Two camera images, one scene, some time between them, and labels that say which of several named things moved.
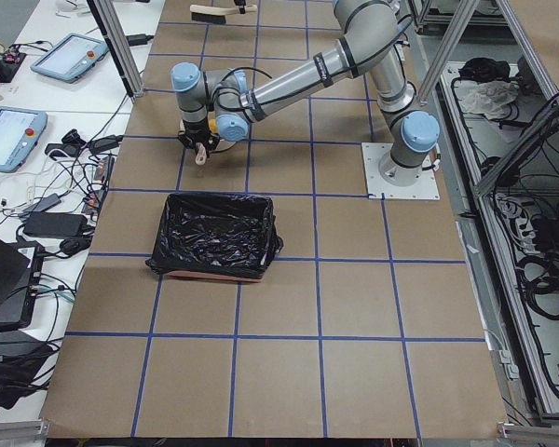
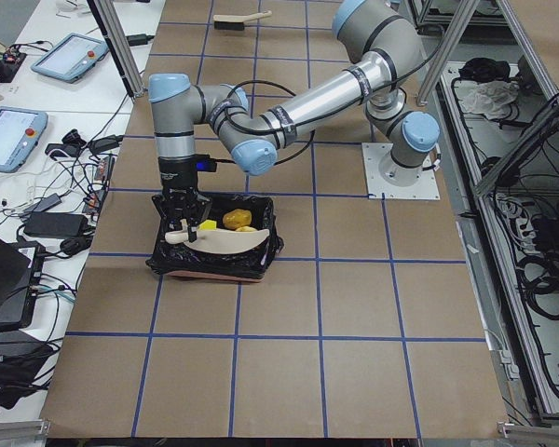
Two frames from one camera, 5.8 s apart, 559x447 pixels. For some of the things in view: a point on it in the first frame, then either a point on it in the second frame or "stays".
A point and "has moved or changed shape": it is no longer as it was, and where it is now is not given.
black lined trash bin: [212, 236] stays
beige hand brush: [215, 15] to [236, 22]
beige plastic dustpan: [201, 152] has moved or changed shape
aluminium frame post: [116, 34] stays
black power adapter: [55, 223] stays
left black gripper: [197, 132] to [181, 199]
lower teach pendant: [8, 136] stays
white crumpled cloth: [488, 98] stays
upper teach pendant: [69, 56] stays
